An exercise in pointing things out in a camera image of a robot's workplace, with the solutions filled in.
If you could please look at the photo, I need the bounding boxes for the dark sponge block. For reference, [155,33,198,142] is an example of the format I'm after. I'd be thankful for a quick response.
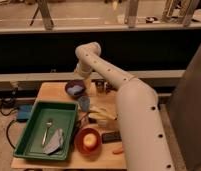
[101,131,121,144]

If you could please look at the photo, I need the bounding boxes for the black cable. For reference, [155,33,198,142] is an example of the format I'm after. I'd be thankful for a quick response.
[5,119,19,150]

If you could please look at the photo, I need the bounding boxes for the red bowl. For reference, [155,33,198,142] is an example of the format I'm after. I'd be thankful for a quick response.
[74,128,101,155]

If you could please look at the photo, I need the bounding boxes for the orange carrot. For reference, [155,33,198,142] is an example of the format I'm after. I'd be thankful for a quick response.
[112,147,124,155]

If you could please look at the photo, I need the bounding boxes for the metal fork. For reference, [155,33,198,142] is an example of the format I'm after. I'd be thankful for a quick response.
[41,120,52,147]

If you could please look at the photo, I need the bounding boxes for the blue-grey cup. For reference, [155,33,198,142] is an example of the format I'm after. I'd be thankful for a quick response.
[77,96,90,112]

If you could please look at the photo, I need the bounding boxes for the dark purple bowl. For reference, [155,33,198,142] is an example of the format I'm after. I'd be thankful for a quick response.
[65,80,86,98]

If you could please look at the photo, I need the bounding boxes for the bunch of dark grapes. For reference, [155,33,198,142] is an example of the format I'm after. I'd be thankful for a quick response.
[105,82,116,94]

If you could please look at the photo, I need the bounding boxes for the green plastic tray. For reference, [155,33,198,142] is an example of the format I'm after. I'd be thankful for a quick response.
[14,101,78,161]

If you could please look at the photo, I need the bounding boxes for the blue power box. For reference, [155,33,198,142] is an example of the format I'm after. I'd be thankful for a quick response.
[16,105,32,122]

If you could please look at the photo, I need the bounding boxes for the yellow apple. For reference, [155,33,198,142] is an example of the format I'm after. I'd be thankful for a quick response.
[83,134,97,149]

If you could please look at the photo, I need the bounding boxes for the grey cloth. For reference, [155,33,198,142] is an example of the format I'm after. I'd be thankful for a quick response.
[43,128,63,155]

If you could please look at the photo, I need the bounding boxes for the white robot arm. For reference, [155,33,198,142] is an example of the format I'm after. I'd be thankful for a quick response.
[75,42,175,171]

